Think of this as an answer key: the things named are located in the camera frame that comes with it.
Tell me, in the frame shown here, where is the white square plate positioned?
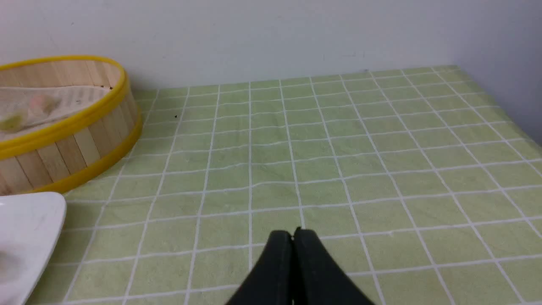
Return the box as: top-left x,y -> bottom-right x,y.
0,192 -> 66,305

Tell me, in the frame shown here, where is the green steamed dumpling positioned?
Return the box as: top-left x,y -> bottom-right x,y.
0,113 -> 27,133

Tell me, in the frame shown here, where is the white mesh steamer liner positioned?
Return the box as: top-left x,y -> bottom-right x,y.
0,86 -> 111,141

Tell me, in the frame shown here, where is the pink steamed dumpling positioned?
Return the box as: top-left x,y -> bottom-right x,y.
27,94 -> 58,118

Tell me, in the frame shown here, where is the bamboo steamer basket yellow rim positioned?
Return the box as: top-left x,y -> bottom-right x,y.
0,55 -> 143,195

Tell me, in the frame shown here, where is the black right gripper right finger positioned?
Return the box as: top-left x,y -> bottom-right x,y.
293,227 -> 374,305

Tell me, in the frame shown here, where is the green checkered tablecloth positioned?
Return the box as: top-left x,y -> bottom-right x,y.
28,66 -> 542,305

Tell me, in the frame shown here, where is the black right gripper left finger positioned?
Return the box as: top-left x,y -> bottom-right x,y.
226,230 -> 293,305

